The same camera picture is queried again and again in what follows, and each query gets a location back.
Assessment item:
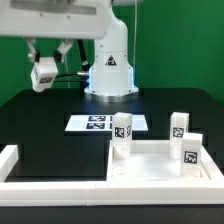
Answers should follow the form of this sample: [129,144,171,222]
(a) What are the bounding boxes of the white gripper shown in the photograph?
[0,0,111,63]

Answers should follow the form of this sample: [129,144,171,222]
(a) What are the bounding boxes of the white square tabletop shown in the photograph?
[106,140,212,182]

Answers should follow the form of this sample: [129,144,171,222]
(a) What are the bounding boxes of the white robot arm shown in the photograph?
[0,0,143,102]

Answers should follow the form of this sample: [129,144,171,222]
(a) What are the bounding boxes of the AprilTag marker sheet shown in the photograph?
[65,115,148,132]

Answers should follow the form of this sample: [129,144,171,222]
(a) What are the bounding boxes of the white U-shaped obstacle fence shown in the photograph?
[0,145,224,207]

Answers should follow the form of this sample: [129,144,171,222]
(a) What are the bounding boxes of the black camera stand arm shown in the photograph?
[77,39,90,72]

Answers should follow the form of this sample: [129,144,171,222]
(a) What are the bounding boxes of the black cable on table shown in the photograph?
[54,71,90,84]

